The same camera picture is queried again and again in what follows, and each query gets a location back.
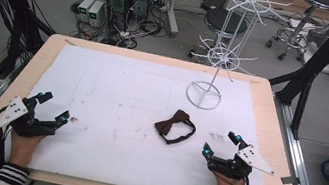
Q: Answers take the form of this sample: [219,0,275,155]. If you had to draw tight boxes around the white wire display rack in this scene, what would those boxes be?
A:
[182,0,294,122]

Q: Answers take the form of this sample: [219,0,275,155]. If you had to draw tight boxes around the dark brown bow tie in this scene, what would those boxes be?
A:
[150,104,200,150]

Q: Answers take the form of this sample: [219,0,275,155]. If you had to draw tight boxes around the grey metal stand leg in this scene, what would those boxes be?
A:
[160,0,185,39]

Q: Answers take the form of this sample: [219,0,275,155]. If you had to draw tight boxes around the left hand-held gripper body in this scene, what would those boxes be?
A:
[0,92,62,143]

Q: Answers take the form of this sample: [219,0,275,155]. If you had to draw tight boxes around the person's left hand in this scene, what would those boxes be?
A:
[5,128,47,171]

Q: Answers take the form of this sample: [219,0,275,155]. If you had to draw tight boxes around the chrome stool with black seat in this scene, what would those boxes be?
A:
[263,0,329,69]

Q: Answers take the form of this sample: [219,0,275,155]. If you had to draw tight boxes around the white bench power supply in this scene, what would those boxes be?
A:
[84,0,107,29]
[75,0,97,24]

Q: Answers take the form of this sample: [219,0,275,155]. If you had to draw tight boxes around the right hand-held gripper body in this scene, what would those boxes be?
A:
[206,137,280,185]

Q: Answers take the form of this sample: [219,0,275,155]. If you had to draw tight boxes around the white foam mat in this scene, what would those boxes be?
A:
[0,33,289,185]

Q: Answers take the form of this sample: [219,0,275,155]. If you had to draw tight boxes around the grey tape strip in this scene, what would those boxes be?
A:
[279,174,302,185]

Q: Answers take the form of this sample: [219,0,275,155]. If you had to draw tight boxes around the black round stool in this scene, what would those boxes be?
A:
[187,3,252,68]

